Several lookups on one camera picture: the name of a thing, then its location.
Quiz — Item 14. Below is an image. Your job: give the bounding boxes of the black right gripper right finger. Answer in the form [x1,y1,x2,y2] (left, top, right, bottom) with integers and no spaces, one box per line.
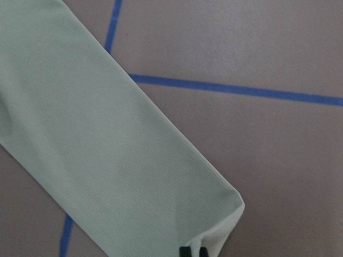
[199,247,209,257]

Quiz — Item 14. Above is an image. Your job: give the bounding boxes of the sage green t-shirt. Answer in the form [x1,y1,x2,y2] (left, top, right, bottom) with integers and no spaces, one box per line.
[1,1,244,256]

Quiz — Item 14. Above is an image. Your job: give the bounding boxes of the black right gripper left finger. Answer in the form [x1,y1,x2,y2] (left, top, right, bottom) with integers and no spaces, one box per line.
[179,246,190,257]

